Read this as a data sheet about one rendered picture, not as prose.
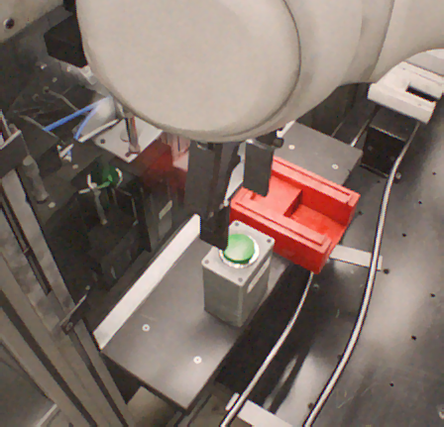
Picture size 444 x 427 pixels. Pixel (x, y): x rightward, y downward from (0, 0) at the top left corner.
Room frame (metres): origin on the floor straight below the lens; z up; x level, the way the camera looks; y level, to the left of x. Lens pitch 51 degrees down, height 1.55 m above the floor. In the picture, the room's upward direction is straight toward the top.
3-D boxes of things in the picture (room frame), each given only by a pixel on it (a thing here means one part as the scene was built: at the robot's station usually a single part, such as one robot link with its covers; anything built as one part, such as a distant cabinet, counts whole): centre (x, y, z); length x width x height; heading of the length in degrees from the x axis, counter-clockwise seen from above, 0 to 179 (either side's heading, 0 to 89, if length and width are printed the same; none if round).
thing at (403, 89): (0.99, -0.47, 0.84); 0.36 x 0.14 x 0.10; 147
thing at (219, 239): (0.31, 0.01, 1.14); 0.03 x 0.01 x 0.07; 58
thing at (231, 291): (0.36, -0.01, 0.97); 0.08 x 0.08 x 0.12; 57
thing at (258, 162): (0.39, -0.04, 1.14); 0.03 x 0.01 x 0.07; 58
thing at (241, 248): (0.36, -0.02, 1.03); 0.04 x 0.04 x 0.02
